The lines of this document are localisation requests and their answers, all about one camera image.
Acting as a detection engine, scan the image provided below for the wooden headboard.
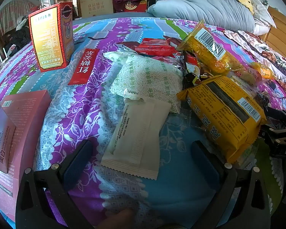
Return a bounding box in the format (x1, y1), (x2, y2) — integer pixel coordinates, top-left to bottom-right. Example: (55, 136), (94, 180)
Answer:
(225, 0), (286, 65)

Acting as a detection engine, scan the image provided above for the yellow item on pillow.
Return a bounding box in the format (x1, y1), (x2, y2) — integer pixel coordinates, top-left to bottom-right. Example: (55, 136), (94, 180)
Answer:
(237, 0), (255, 15)

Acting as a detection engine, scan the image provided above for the large yellow snack packet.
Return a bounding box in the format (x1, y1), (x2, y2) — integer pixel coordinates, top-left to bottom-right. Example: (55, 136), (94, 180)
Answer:
(176, 75), (267, 164)

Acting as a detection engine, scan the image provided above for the dark red wrapper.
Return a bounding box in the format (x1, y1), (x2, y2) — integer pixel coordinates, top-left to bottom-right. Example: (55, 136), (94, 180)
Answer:
(116, 42), (139, 53)

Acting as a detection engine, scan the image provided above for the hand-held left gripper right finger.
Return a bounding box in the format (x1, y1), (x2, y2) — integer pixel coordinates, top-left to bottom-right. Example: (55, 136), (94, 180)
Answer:
(191, 140), (271, 229)

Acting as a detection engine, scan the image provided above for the red snack wrapper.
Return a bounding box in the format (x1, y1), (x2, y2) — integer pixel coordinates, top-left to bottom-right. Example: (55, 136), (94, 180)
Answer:
(135, 38), (177, 57)

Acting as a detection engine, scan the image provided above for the red flat sachet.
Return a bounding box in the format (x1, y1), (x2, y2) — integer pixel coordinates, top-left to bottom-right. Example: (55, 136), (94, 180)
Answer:
(68, 48), (100, 86)

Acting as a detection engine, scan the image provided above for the dark clothes heap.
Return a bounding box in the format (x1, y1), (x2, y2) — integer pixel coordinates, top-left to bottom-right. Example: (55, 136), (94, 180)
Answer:
(5, 17), (32, 55)

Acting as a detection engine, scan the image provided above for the red gift box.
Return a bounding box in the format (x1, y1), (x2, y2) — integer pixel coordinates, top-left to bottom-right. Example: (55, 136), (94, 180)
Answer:
(114, 0), (148, 13)

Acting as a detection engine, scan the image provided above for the plain cardboard box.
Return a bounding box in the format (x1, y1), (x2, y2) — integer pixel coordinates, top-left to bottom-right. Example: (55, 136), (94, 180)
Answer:
(80, 0), (113, 18)

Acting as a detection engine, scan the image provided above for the cream snack packet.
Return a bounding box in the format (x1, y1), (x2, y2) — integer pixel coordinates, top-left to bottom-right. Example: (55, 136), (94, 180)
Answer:
(100, 91), (172, 180)

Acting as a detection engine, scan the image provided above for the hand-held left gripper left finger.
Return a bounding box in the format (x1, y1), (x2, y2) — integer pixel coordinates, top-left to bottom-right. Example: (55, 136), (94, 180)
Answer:
(15, 139), (96, 229)

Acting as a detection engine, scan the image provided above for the large pink box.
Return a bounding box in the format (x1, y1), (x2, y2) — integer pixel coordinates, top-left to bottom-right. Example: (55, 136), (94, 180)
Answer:
(0, 89), (51, 220)

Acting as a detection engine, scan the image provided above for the white bag with green print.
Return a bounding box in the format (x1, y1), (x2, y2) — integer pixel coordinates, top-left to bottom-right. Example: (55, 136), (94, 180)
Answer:
(108, 54), (184, 114)

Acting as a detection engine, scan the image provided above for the yellow clear packet with barcode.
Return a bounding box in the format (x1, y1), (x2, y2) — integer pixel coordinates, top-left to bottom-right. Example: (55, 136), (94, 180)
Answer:
(176, 19), (233, 75)

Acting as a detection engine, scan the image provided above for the silver white wrapper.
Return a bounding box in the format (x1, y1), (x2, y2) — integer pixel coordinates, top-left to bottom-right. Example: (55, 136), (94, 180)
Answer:
(103, 52), (134, 64)

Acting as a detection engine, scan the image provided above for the white pillow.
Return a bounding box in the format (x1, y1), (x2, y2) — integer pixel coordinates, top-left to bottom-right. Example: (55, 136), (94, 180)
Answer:
(248, 0), (277, 36)

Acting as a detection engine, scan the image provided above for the grey duvet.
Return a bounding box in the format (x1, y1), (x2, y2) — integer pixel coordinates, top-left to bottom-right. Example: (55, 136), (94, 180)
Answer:
(146, 0), (255, 36)

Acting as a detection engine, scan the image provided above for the orange red carton box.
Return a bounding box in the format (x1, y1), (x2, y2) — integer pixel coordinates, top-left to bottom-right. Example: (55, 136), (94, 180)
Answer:
(29, 2), (75, 73)

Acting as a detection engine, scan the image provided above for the colourful floral bedsheet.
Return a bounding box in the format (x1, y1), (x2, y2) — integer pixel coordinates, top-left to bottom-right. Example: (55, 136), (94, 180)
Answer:
(0, 17), (286, 229)

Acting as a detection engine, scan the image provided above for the floral quilt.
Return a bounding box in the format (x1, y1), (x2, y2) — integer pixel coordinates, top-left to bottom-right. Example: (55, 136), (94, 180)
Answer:
(223, 29), (286, 101)

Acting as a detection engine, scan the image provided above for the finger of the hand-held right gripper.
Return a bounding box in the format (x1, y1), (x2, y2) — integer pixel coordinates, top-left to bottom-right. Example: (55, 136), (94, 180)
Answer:
(264, 107), (286, 126)
(258, 125), (286, 146)

